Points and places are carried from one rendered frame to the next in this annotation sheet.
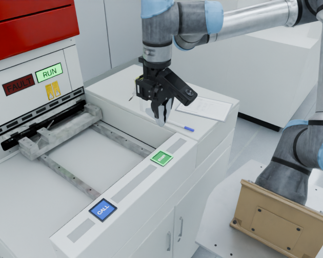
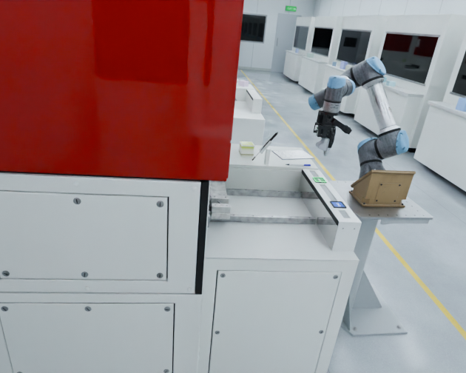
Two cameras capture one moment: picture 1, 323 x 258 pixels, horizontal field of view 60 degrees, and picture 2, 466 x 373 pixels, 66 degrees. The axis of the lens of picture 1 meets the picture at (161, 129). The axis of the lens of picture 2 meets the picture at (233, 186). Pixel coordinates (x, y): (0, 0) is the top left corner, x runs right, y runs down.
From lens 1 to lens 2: 1.47 m
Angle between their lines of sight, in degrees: 40
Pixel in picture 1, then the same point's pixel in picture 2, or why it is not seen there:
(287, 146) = (370, 152)
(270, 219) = (386, 187)
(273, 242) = (386, 203)
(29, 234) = (294, 249)
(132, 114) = (259, 169)
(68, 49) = not seen: hidden behind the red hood
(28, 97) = not seen: hidden behind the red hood
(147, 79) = (324, 124)
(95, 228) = (348, 211)
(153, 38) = (339, 98)
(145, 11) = (338, 84)
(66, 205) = (286, 232)
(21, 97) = not seen: hidden behind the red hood
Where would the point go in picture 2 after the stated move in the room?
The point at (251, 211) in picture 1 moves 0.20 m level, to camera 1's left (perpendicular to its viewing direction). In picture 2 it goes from (376, 189) to (356, 198)
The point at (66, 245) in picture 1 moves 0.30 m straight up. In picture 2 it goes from (350, 220) to (369, 149)
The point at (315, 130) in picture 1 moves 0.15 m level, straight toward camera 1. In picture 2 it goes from (388, 135) to (405, 145)
